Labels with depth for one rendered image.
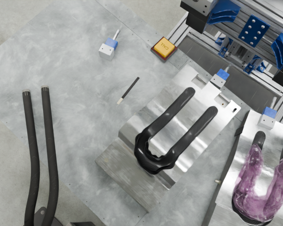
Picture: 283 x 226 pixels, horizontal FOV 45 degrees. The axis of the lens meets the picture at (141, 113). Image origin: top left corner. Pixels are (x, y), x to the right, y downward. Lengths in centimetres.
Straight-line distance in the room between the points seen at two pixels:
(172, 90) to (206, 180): 35
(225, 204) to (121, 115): 50
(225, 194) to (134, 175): 32
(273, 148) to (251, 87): 84
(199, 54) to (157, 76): 78
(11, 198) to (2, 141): 35
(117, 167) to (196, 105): 36
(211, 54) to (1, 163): 142
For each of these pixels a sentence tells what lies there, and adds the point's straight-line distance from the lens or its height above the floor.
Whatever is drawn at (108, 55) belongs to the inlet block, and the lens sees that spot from 137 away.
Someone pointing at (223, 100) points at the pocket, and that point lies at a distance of 132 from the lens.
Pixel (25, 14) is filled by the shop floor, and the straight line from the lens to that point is 257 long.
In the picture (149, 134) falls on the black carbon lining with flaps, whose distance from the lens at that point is 118.
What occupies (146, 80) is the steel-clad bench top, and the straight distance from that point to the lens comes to 137.
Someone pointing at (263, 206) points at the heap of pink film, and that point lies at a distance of 124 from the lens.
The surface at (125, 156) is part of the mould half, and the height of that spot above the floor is 86.
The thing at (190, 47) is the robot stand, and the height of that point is 21.
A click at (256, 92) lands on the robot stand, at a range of 212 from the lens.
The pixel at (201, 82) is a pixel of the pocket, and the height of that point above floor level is 86.
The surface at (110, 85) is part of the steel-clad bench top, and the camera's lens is 136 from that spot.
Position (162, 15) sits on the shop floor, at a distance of 248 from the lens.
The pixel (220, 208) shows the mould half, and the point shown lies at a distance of 119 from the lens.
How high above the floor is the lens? 206
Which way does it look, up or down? 73 degrees down
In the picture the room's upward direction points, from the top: 6 degrees clockwise
